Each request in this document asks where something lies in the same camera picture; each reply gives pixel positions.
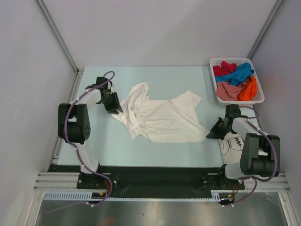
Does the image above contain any magenta t-shirt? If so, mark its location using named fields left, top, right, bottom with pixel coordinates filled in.
left=213, top=61, right=237, bottom=77

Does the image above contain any aluminium frame rail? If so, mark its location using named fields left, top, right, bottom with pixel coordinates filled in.
left=33, top=172, right=290, bottom=192

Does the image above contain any blue t-shirt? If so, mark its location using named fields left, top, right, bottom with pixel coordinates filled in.
left=215, top=63, right=254, bottom=86

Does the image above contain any white plastic laundry basket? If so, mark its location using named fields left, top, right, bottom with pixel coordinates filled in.
left=209, top=57, right=265, bottom=106

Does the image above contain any left aluminium corner post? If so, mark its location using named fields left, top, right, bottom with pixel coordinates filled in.
left=34, top=0, right=79, bottom=73

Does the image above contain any white robot print t-shirt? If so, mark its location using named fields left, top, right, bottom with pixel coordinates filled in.
left=112, top=82, right=209, bottom=143

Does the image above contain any orange t-shirt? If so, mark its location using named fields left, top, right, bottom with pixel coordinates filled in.
left=237, top=76, right=257, bottom=101

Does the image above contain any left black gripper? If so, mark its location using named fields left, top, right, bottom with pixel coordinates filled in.
left=99, top=92, right=123, bottom=114

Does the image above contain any right aluminium corner post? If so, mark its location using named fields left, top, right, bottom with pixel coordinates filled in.
left=247, top=0, right=286, bottom=60

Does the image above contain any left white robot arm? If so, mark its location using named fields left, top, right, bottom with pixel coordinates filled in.
left=57, top=75, right=123, bottom=188

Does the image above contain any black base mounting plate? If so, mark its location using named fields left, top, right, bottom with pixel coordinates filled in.
left=48, top=165, right=245, bottom=199

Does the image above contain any white slotted cable duct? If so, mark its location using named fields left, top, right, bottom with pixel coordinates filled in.
left=43, top=191, right=234, bottom=202

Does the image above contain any dusty pink t-shirt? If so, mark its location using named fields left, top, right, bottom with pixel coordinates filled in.
left=216, top=81, right=246, bottom=101

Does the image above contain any folded white cartoon t-shirt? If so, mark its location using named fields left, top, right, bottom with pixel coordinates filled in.
left=218, top=133, right=244, bottom=164

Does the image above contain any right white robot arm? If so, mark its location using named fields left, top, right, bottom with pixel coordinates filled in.
left=206, top=104, right=280, bottom=189

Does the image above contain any aluminium corner post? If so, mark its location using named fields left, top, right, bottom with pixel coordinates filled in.
left=247, top=0, right=286, bottom=60
left=34, top=0, right=79, bottom=73

